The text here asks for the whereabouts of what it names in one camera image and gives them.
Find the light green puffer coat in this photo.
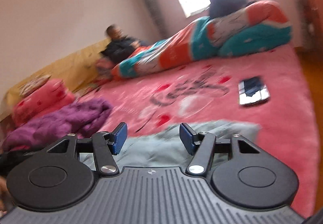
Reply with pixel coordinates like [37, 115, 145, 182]
[80, 120, 262, 172]

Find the floral patterned pillow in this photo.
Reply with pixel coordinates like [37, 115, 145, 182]
[19, 75, 51, 97]

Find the pink fleece bed blanket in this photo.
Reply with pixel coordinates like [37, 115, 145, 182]
[83, 45, 320, 217]

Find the brown wooden dresser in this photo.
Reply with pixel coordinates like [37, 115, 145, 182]
[292, 0, 323, 51]

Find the purple puffer jacket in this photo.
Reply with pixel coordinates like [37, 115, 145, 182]
[2, 98, 112, 152]

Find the colourful cartoon rolled quilt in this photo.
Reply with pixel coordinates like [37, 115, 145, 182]
[111, 0, 292, 80]

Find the man in dark jacket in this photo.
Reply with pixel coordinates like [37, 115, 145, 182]
[100, 24, 148, 65]

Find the yellow headboard cover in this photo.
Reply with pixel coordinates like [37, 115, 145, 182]
[1, 38, 109, 120]

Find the pink folded blanket stack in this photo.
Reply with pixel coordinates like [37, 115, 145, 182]
[95, 57, 115, 80]

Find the pink red pillow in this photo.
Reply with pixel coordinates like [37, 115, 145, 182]
[12, 79, 76, 127]

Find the black smartphone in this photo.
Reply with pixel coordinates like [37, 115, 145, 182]
[238, 76, 270, 106]

